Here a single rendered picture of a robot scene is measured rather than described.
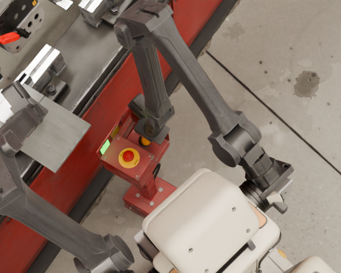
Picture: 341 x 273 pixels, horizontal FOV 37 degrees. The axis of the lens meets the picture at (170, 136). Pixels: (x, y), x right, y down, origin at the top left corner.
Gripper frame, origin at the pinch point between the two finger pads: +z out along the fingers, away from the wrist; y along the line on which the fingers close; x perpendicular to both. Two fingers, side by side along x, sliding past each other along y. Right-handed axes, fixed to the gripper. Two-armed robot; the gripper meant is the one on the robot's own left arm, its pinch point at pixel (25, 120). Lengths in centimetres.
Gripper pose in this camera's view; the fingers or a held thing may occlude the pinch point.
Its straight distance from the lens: 160.1
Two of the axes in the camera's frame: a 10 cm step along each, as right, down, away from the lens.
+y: -5.5, 7.9, -2.6
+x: 7.5, 6.1, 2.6
